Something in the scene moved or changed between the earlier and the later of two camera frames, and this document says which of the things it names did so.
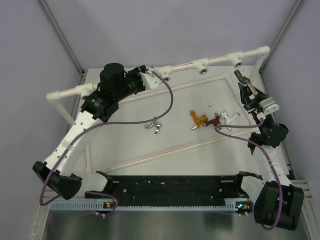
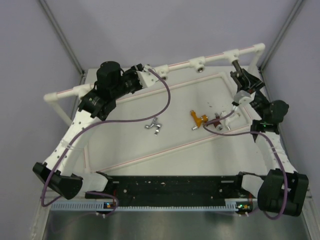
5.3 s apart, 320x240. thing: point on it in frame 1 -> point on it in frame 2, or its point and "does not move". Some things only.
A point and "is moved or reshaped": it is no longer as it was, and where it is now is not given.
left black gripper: x=135 y=72 does not move
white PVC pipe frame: x=59 y=97 is moved or reshaped
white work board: x=196 y=121 does not move
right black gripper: x=252 y=105 -> x=254 y=82
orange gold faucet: x=203 y=119 does not move
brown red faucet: x=215 y=121 does not move
